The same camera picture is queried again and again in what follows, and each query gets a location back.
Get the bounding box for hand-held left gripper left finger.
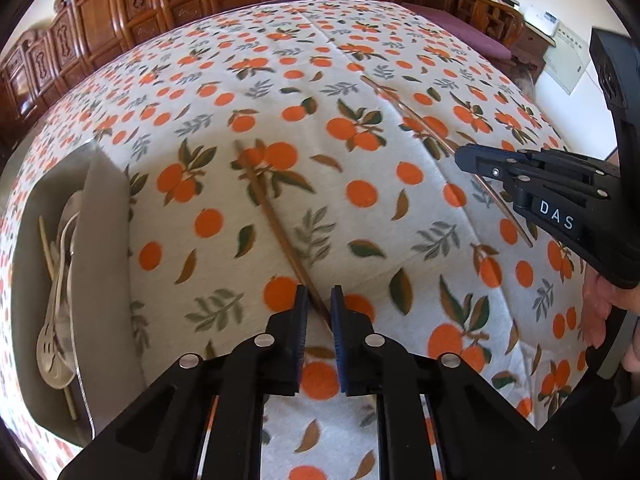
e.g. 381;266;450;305
57;285;309;480

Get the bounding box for grey utensil tray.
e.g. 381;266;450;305
10;142;149;449

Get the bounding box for wooden side table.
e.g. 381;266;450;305
509;24;557;82

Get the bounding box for white box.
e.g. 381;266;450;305
521;5;562;37

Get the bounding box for carved wooden armchair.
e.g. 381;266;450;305
306;0;527;49

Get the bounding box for white plastic bag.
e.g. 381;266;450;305
509;57;539;97

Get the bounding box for white slotted spoon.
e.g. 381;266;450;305
35;260;77;390

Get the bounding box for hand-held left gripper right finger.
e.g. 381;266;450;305
329;285;581;480

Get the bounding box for metal spoon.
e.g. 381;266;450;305
56;189;85;242

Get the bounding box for purple armchair cushion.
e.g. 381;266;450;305
400;2;512;61

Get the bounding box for white printed board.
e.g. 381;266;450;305
542;30;587;96

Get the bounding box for orange fruit printed tablecloth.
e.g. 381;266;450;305
0;0;591;480

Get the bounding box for long carved wooden sofa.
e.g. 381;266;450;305
0;0;451;137

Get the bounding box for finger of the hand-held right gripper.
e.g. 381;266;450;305
454;144;622;198
501;176;626;290

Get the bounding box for person's right hand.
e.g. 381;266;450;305
581;269;640;378

